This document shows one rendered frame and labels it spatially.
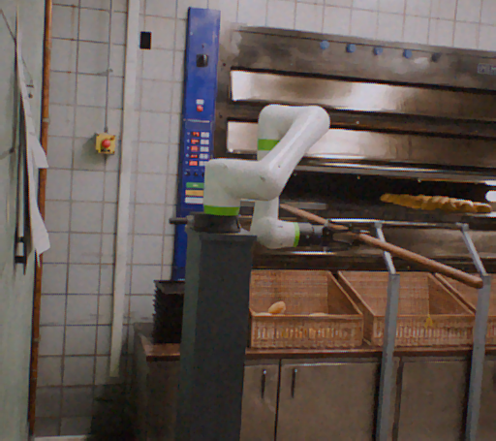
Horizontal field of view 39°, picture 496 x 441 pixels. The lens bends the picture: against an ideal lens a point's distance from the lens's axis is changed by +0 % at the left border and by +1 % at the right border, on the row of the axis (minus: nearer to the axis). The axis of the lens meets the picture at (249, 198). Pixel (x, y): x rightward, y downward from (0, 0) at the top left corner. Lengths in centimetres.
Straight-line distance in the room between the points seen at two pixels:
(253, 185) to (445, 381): 172
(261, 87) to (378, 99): 66
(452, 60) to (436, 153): 52
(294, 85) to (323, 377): 147
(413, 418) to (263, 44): 199
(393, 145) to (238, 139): 88
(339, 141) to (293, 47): 56
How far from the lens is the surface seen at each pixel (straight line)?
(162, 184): 353
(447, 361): 363
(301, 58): 373
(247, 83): 362
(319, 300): 376
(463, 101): 413
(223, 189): 237
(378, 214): 390
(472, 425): 374
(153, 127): 351
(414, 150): 396
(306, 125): 255
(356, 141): 382
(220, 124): 357
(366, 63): 387
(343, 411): 346
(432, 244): 408
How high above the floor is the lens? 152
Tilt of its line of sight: 5 degrees down
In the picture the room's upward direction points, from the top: 4 degrees clockwise
